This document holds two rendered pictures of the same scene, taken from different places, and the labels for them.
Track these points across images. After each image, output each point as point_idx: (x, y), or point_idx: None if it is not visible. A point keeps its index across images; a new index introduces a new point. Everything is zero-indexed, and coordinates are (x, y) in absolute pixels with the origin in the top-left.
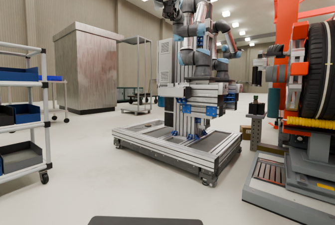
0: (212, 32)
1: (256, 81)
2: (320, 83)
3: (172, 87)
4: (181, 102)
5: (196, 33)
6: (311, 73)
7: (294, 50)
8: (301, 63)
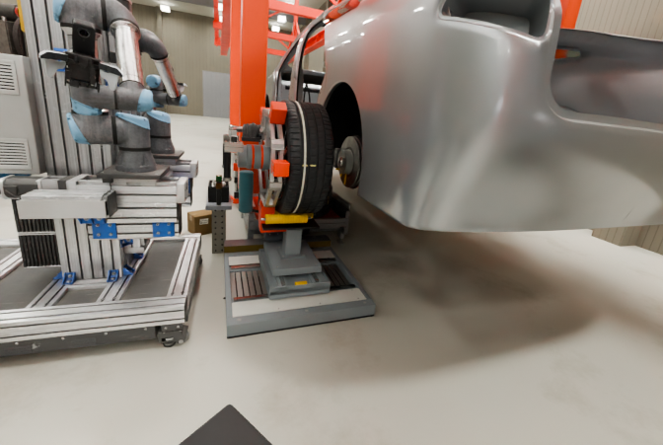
0: None
1: (230, 174)
2: (298, 185)
3: (68, 197)
4: (93, 221)
5: (136, 108)
6: (291, 174)
7: (274, 142)
8: (283, 164)
